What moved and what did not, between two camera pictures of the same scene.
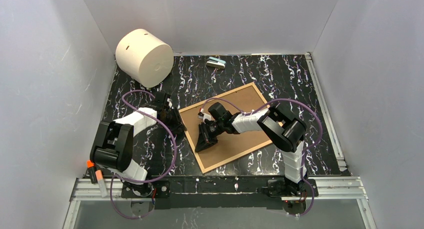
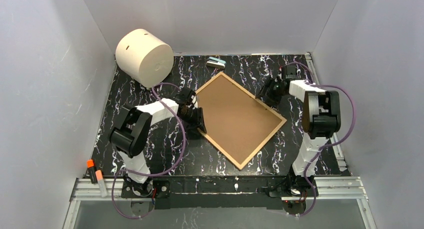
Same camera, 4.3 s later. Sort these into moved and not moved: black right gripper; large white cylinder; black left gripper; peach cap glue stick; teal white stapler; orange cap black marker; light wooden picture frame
Moved: light wooden picture frame; black left gripper; black right gripper
Not moved: peach cap glue stick; large white cylinder; teal white stapler; orange cap black marker
